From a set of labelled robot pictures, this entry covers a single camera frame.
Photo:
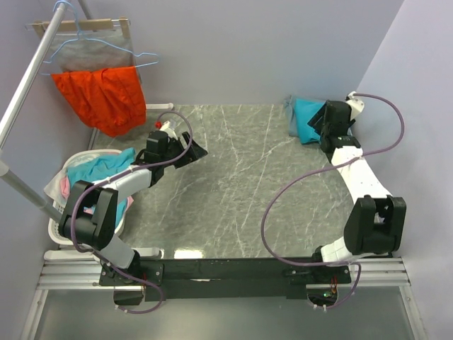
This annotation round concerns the folded grey-blue t-shirt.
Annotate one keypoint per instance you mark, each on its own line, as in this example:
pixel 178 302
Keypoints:
pixel 292 123

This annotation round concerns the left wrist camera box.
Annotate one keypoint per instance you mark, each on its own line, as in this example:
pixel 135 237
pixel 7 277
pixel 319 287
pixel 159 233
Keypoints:
pixel 164 131

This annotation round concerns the wooden hanger bar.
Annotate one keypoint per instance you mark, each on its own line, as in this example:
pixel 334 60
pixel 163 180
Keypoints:
pixel 88 25

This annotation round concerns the white table edge bracket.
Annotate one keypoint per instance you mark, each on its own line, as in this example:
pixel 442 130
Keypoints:
pixel 159 107

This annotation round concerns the orange hanging shirt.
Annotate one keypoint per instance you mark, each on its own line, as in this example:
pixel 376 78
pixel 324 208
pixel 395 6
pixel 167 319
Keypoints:
pixel 110 100

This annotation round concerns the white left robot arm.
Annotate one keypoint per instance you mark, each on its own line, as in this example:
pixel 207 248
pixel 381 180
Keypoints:
pixel 89 217

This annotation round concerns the turquoise t-shirt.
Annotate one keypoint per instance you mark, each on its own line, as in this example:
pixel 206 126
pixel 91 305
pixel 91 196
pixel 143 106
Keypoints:
pixel 304 111

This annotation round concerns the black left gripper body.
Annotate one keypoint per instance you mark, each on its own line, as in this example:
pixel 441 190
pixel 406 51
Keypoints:
pixel 175 147

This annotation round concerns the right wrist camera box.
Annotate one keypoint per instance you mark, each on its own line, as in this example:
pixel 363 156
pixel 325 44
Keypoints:
pixel 356 104

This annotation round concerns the white laundry basket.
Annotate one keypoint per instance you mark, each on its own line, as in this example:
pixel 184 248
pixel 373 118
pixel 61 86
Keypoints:
pixel 53 189

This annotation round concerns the light blue wire hanger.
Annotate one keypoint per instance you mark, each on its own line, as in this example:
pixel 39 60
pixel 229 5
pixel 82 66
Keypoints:
pixel 143 59

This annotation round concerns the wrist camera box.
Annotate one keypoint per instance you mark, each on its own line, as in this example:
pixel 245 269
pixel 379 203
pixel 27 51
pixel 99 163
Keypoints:
pixel 164 131
pixel 356 104

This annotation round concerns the grey hanging cloth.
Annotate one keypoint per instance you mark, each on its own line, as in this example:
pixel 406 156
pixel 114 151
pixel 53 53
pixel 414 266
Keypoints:
pixel 91 51

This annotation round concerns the pile of laundry clothes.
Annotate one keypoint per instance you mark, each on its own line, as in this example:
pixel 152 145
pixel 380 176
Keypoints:
pixel 97 169

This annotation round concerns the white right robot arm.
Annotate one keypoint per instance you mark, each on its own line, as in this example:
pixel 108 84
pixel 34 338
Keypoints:
pixel 375 224

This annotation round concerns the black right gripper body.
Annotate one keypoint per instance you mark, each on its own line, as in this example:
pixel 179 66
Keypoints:
pixel 317 122

